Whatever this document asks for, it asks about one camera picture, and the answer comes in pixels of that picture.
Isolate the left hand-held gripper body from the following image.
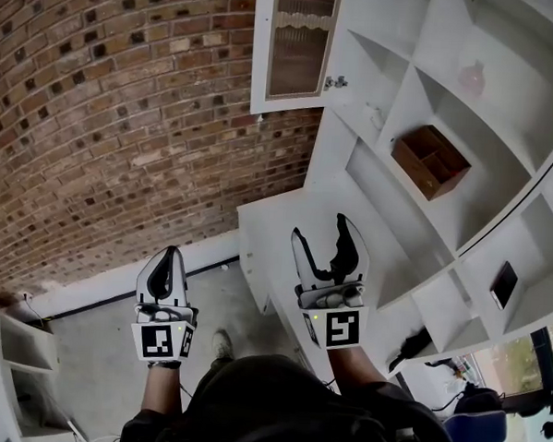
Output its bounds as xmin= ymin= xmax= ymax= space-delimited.
xmin=128 ymin=301 xmax=201 ymax=365

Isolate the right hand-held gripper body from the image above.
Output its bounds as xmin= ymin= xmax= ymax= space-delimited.
xmin=291 ymin=276 xmax=372 ymax=353

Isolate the white glass-panel cabinet door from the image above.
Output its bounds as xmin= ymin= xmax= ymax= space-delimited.
xmin=248 ymin=0 xmax=355 ymax=120

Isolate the person's right forearm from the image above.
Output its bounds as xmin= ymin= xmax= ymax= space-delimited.
xmin=324 ymin=344 xmax=391 ymax=399

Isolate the person's left forearm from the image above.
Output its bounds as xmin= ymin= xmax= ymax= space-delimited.
xmin=138 ymin=358 xmax=187 ymax=416

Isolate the black object on cabinet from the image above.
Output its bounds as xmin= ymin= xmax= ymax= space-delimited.
xmin=387 ymin=324 xmax=435 ymax=376

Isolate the white open shelf cabinet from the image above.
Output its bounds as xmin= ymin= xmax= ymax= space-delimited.
xmin=227 ymin=0 xmax=553 ymax=398

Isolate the person's shoe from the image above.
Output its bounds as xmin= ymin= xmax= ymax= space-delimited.
xmin=210 ymin=328 xmax=235 ymax=363

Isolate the brown wooden organizer box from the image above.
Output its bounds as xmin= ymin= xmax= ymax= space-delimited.
xmin=388 ymin=122 xmax=475 ymax=204

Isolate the person's dark clothing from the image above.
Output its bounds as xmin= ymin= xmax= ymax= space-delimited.
xmin=118 ymin=345 xmax=461 ymax=442

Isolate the black notebook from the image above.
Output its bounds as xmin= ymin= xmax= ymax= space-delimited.
xmin=488 ymin=259 xmax=521 ymax=312

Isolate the black bag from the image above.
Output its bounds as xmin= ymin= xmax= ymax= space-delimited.
xmin=454 ymin=383 xmax=505 ymax=417

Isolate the blue chair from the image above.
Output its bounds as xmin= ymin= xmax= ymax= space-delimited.
xmin=441 ymin=405 xmax=511 ymax=442

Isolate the window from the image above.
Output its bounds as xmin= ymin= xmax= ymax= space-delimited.
xmin=470 ymin=311 xmax=553 ymax=442

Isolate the pink round vase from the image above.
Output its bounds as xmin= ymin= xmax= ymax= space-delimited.
xmin=457 ymin=59 xmax=487 ymax=97

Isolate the thin floor cable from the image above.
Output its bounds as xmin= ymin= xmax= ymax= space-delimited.
xmin=19 ymin=292 xmax=55 ymax=333

